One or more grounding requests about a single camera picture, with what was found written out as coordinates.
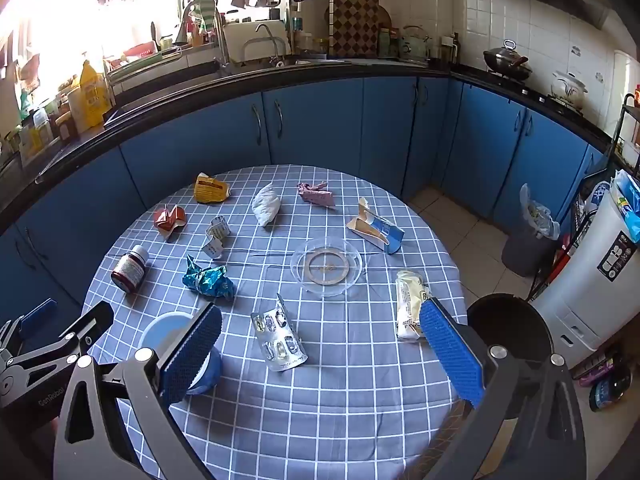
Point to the red carton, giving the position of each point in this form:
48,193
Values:
169,219

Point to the black metal rack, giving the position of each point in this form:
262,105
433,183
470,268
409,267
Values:
625,130

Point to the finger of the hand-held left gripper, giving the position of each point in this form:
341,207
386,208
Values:
87,322
37,311

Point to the white tall stacked bin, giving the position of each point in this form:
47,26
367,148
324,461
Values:
590,290

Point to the grey checked tablecloth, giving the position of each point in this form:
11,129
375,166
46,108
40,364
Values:
350,410

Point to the steel kitchen faucet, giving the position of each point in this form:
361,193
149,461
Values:
221,42

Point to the white snack wrapper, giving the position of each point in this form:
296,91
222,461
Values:
410,310

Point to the silver blister pack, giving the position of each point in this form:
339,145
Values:
277,335

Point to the white floral pot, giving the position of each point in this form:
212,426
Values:
567,89

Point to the yellow packet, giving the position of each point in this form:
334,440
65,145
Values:
212,189

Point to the pink wrapper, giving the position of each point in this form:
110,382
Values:
316,194

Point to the grey waste basket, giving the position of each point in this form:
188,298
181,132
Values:
522,255

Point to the dark round bottle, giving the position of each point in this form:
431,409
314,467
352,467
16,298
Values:
610,389

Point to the black trash bin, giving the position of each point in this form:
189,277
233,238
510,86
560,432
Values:
505,330

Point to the pale green kettle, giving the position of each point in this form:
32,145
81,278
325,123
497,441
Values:
416,42

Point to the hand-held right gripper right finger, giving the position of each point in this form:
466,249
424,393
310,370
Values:
450,355

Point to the yellow detergent bottle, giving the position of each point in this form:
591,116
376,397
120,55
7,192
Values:
92,92

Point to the clear plastic bin liner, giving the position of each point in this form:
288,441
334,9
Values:
537,215

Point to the blue foil wrapper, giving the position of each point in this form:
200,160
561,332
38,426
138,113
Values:
207,282

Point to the clear glass plate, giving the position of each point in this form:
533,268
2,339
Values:
327,266

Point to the dark glass bottle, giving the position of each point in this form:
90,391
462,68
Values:
454,46

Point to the purple bottle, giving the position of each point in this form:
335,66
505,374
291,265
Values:
597,367

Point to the cream and blue carton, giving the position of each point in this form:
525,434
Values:
375,230

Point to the light blue wipes packet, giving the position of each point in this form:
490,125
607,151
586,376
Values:
627,205

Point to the steel wok with lid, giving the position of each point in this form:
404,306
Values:
507,60

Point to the green canister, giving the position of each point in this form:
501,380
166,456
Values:
384,41

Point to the checkered wooden cutting board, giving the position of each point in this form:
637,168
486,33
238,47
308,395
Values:
352,20

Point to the blue kitchen cabinets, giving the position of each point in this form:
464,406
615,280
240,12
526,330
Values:
320,125

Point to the brown medicine bottle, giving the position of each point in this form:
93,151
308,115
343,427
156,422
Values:
130,269

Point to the round wooden board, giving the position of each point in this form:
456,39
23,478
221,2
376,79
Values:
384,16

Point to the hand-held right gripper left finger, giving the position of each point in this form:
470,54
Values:
192,355

